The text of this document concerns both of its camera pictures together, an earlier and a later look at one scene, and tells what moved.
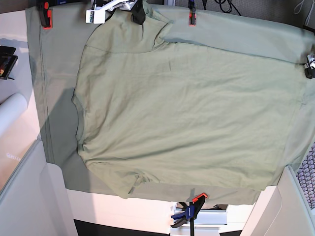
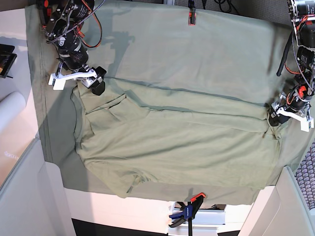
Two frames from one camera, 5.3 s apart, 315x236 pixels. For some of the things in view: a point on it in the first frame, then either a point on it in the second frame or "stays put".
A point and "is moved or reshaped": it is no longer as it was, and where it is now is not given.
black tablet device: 8,59 stays put
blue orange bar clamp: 190,213 stays put
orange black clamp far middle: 192,16 stays put
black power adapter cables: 226,6 stays put
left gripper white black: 97,14 to 90,76
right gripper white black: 309,73 to 279,109
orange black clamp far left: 45,14 stays put
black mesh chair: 306,176 stays put
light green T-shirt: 190,99 is moved or reshaped
